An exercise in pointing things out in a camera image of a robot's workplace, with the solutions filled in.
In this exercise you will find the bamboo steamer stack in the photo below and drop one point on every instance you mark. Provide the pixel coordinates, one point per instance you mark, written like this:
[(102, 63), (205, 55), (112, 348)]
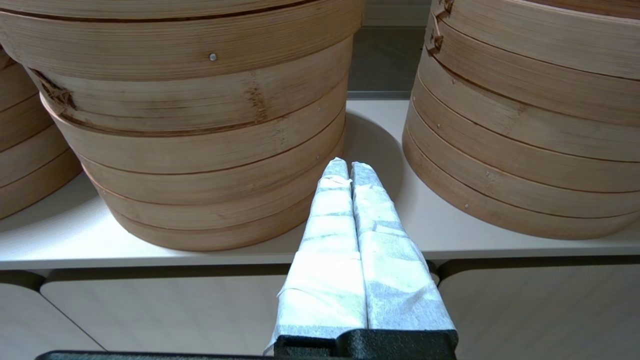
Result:
[(25, 150), (525, 125), (200, 165)]

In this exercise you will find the stainless steel drain panel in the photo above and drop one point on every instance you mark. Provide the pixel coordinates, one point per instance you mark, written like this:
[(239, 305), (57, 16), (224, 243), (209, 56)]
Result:
[(385, 60)]

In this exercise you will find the beige cabinet door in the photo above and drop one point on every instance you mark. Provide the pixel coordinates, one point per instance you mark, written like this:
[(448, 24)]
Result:
[(30, 325), (550, 315)]

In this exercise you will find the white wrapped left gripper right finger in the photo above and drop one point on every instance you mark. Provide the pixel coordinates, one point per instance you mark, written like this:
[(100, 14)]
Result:
[(395, 280)]

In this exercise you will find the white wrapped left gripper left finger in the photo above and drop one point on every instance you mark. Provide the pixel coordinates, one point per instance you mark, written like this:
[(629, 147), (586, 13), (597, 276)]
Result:
[(325, 260)]

